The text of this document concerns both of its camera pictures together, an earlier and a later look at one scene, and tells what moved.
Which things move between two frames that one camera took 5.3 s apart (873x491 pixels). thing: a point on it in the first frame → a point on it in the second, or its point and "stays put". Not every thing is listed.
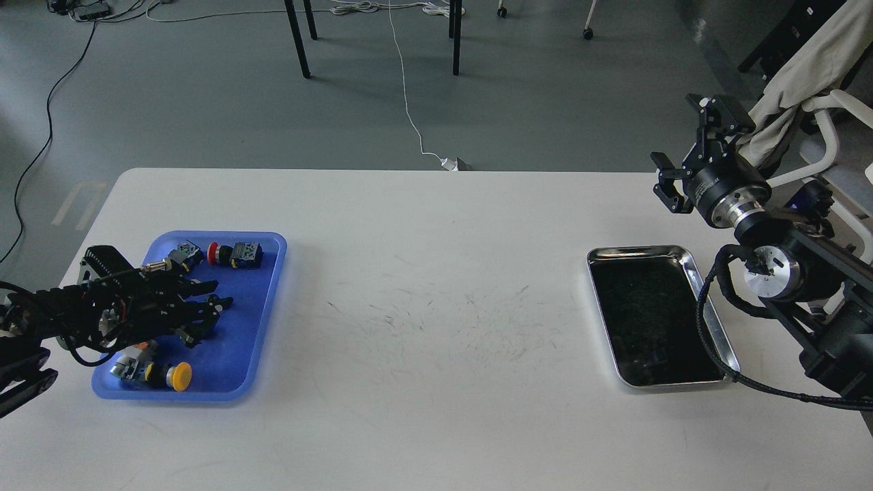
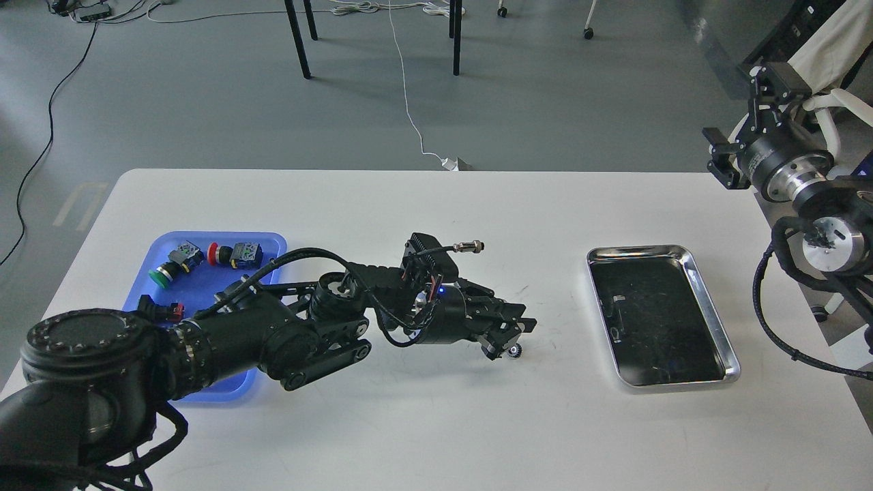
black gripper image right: [725, 188] → [782, 164]
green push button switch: [187, 254] stays put
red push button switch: [242, 255] stays put
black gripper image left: [116, 305] → [448, 309]
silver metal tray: [648, 298] stays put
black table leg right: [455, 24] stays put
